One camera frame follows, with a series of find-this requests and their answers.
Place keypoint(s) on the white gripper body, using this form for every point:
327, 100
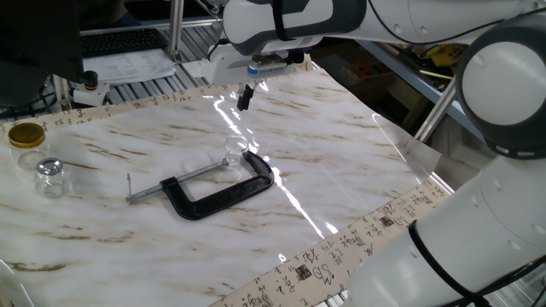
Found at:
226, 68

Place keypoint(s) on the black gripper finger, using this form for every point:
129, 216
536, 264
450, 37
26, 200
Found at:
251, 89
243, 99

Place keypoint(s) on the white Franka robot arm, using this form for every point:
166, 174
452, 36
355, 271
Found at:
490, 239

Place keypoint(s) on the small clear glass jar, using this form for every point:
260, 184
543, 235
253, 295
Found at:
233, 161

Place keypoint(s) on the black C-clamp with steel screw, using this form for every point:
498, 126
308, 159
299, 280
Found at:
213, 204

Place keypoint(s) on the glass jar with silver lid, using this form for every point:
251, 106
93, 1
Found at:
50, 166

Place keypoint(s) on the glass jar with gold lid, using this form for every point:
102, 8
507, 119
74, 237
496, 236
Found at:
26, 135

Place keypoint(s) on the white printed papers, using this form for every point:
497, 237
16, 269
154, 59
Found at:
128, 66

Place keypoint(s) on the black computer keyboard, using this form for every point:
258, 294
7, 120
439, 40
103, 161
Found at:
119, 42

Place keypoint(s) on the beige calligraphy print cloth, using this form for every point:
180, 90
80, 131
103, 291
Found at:
307, 273

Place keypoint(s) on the black computer monitor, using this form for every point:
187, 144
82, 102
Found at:
34, 38

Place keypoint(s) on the glossy marble pattern sheet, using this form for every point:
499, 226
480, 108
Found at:
128, 256

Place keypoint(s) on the yellow tool on shelf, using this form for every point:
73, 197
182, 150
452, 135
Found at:
445, 55

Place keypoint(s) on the tall aluminium profile post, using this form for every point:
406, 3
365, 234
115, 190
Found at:
175, 30

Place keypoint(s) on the aluminium frame rail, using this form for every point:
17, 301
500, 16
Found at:
141, 24

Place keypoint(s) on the white mount with black knob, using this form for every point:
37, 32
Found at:
90, 91

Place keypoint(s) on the grey blue shelf rail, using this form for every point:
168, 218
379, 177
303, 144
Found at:
409, 72

